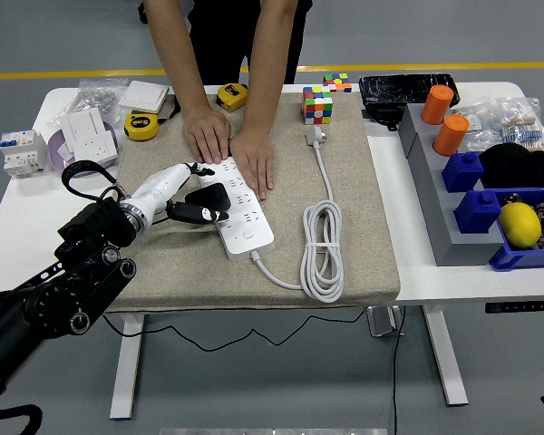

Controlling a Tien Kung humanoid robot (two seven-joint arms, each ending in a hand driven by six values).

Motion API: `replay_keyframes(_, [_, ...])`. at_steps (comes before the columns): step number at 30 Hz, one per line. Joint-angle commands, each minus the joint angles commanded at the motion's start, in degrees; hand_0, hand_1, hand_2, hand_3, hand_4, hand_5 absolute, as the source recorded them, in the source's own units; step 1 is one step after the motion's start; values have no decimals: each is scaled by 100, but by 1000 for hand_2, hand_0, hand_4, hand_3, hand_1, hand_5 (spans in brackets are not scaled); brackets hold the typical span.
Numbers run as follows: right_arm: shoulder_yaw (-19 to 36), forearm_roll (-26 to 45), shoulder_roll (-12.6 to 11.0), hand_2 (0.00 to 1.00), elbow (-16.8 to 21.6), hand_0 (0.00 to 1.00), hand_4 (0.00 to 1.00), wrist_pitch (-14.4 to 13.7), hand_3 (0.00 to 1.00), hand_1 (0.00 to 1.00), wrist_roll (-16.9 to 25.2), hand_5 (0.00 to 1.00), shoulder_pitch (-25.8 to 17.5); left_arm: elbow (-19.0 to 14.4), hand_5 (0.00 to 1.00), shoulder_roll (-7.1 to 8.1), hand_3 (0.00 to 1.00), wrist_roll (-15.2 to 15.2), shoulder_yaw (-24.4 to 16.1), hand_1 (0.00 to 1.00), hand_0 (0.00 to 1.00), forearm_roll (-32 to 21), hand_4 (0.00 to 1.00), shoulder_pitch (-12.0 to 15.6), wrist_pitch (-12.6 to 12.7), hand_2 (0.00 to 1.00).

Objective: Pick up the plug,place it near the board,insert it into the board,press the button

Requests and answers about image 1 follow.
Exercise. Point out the clear bag of resistors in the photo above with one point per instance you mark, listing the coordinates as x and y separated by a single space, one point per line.
523 129

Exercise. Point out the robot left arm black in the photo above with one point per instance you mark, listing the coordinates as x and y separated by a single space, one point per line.
50 299

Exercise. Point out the yellow lemon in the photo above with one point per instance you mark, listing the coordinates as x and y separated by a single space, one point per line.
520 225

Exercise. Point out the white circuit breaker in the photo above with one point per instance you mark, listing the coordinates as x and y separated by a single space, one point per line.
22 154

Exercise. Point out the blue block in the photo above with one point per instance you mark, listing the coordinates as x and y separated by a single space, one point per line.
477 213
462 174

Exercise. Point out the person's left forearm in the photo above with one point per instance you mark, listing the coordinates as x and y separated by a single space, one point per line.
269 63

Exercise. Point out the white power strip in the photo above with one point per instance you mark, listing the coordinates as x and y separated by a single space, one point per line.
254 226

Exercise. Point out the purple plate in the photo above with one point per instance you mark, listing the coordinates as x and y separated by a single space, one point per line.
53 149

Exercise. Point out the black cloth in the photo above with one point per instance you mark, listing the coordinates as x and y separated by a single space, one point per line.
517 167

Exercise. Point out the orange cylinder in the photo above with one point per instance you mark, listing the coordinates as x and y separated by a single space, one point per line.
450 136
436 106

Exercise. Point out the small colourful puzzle cube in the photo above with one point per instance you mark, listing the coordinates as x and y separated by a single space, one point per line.
337 82

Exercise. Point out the black table control panel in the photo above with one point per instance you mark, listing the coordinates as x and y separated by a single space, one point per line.
521 306

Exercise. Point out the blue plastic bin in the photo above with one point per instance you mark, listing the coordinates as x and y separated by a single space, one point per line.
508 260

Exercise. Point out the person's right hand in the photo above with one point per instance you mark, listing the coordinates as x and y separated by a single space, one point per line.
208 133

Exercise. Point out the large colourful puzzle cube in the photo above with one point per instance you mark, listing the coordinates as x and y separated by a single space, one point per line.
317 106

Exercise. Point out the white rocker switch panel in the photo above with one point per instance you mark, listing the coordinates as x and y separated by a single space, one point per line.
86 124

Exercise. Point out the person's left hand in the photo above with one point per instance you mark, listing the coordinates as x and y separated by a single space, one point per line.
254 158

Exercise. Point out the white table leg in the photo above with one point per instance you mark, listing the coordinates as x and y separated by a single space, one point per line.
446 362
127 371

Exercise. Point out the white square switch panel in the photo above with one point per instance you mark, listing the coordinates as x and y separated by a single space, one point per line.
142 96

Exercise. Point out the grey stepped block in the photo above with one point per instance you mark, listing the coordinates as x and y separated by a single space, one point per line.
435 204

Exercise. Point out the black wrapped tray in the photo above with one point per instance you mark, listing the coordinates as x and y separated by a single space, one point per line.
403 88

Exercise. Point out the silver box under table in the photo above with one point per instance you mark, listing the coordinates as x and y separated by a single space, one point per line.
383 321

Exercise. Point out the clear bag of small parts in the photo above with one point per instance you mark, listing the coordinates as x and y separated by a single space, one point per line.
482 131

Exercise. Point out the white wall socket panel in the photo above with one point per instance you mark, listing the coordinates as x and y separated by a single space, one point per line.
95 149

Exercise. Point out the grey-brown mat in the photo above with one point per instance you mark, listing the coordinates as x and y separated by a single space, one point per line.
186 281

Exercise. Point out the black plug adapter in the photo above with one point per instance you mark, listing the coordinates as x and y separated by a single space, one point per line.
208 195

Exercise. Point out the person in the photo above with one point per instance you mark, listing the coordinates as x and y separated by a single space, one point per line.
236 36

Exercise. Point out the clear bag of screws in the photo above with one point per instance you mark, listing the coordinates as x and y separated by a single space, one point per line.
95 97

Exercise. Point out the person's right forearm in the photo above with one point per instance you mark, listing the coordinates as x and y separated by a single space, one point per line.
177 54

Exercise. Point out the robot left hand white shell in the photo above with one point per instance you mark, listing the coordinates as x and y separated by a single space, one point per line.
161 188

